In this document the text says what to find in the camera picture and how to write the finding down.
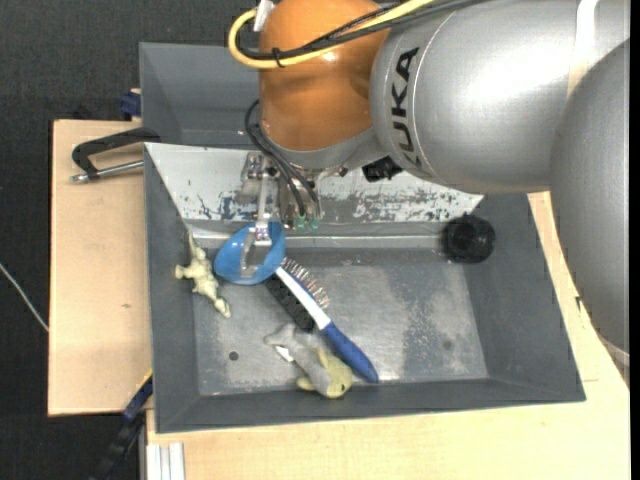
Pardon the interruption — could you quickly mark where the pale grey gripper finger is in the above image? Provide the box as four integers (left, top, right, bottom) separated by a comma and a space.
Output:
253, 220, 273, 271
238, 224, 257, 276

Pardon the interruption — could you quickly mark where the blue plastic bowl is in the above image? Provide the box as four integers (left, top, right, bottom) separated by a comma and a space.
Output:
212, 220, 288, 287

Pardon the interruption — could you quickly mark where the pale yellow toy dinosaur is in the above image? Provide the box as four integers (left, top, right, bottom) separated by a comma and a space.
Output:
174, 232, 233, 320

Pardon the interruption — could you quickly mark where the grey and yellow plush toy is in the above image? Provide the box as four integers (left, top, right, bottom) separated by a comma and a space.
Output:
263, 322, 354, 400

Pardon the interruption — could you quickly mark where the blue and white brush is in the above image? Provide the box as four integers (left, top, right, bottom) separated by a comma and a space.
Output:
274, 257, 380, 385

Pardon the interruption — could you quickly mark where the pale brown cardboard board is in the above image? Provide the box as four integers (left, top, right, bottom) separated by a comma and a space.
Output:
47, 119, 154, 417

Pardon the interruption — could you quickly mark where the grey metal bin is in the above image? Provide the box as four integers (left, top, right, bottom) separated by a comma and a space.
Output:
138, 41, 587, 434

